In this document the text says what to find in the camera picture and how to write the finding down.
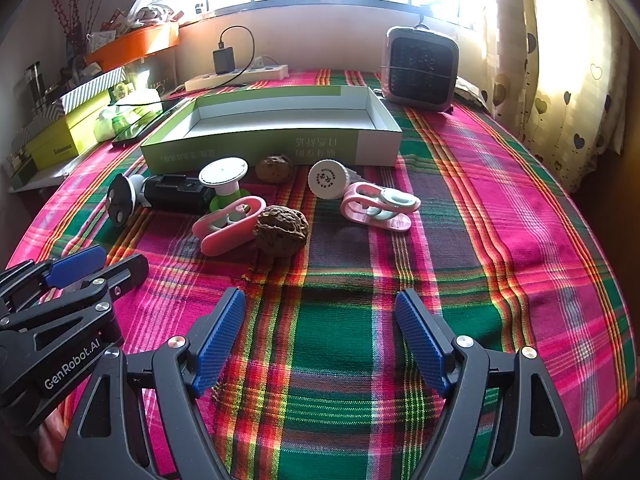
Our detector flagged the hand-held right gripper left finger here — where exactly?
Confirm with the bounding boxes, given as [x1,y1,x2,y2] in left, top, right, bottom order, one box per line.
[57,287,247,480]

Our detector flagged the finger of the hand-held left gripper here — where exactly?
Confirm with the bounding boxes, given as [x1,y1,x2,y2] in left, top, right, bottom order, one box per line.
[0,254,150,381]
[0,246,107,313]

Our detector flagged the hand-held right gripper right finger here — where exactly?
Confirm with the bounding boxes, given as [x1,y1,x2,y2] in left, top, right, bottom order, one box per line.
[395,287,583,480]

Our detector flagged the grey ball knob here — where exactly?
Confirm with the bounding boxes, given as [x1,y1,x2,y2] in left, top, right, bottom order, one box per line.
[127,175,151,208]

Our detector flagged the black bike light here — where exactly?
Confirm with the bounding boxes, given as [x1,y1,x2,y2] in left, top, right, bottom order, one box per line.
[142,174,216,215]

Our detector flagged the pink and white clip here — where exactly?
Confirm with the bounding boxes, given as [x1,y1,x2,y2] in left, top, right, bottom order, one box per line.
[191,196,267,257]

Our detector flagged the brown walnut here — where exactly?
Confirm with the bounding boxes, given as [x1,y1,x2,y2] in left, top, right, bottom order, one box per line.
[252,204,310,258]
[256,155,293,183]

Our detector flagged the green and white spool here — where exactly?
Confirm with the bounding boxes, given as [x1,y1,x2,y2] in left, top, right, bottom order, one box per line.
[198,157,249,213]

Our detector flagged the pink and mint clip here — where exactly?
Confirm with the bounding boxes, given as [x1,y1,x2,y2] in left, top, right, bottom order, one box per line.
[340,181,422,233]

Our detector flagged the white round cap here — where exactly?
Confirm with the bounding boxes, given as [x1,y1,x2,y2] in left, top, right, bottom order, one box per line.
[306,159,353,201]

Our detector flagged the green and white cardboard box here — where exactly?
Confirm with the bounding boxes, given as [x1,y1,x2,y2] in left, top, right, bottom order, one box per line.
[140,85,403,175]

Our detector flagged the plaid blanket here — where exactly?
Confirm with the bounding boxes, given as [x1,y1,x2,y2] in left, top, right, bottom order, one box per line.
[10,67,628,480]

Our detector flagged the yellow-green box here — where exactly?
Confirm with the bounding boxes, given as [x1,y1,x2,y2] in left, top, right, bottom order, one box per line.
[25,91,113,166]

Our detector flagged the black smartphone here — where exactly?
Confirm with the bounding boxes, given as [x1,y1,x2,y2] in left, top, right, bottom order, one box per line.
[111,97,191,148]

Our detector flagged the green tissue pack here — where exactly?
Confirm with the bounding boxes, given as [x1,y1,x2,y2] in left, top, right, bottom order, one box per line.
[95,87,163,142]

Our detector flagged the striped box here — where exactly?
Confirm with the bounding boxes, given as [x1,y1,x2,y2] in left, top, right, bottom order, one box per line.
[25,67,128,133]

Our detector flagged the glass jar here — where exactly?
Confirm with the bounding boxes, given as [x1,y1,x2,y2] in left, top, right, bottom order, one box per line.
[25,61,46,106]

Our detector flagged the white power strip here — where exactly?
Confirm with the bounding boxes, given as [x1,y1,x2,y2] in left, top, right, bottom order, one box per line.
[185,63,291,93]

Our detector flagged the orange tray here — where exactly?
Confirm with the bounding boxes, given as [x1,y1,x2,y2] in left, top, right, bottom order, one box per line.
[85,22,180,72]

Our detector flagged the red twigs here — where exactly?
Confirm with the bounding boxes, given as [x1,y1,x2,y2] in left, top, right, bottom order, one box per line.
[47,0,83,56]

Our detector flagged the black charger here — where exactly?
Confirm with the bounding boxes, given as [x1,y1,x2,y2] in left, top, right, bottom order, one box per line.
[213,47,237,75]

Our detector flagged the grey cloth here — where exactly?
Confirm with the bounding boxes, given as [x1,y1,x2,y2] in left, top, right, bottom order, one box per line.
[452,77,488,108]

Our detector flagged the pile of papers and packets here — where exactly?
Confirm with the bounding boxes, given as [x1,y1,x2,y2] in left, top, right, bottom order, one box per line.
[87,0,178,46]

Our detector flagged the small grey heater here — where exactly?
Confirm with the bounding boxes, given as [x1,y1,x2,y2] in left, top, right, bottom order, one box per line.
[380,25,461,113]

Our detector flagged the heart print curtain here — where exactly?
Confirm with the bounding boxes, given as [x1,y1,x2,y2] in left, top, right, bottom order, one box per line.
[480,0,633,193]

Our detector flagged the black charger cable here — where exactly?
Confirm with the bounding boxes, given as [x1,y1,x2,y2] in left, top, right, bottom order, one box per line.
[112,26,257,111]

